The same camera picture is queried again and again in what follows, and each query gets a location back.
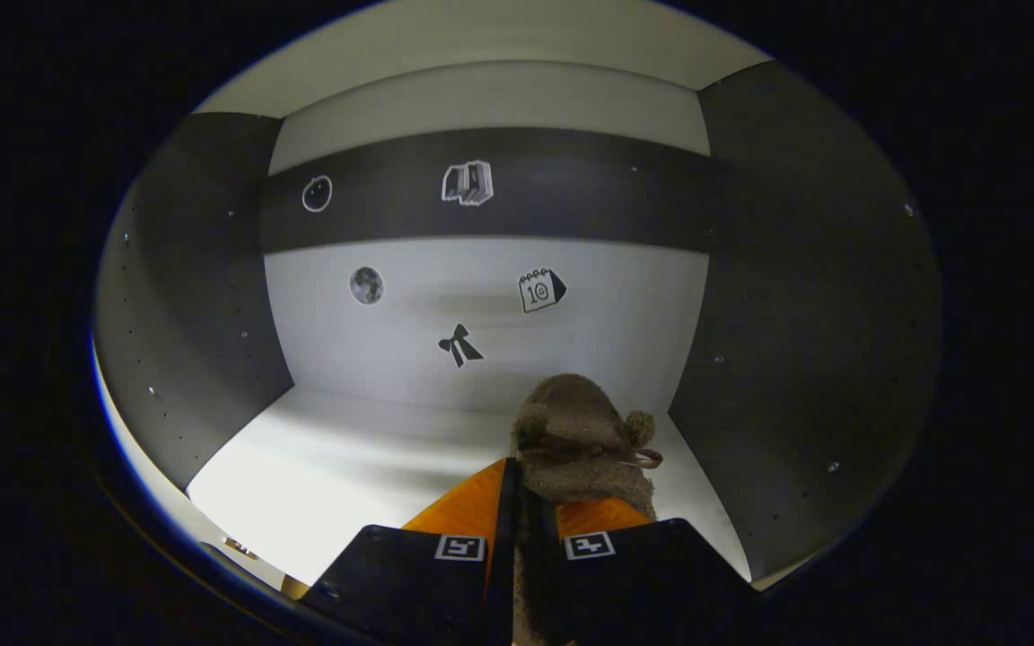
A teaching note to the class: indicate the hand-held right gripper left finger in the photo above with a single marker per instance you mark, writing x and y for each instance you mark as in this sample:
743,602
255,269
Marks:
506,556

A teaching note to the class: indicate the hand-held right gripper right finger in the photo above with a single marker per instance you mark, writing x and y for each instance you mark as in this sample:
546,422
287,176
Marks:
661,583

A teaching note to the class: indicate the brown fluffy shoe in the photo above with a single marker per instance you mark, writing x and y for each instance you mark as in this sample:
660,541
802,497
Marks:
580,440

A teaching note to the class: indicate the white shoe cabinet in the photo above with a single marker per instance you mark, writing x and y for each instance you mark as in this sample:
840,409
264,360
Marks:
481,269

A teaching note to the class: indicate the white cabinet shelf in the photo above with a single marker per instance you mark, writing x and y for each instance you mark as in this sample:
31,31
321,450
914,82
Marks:
319,484
481,36

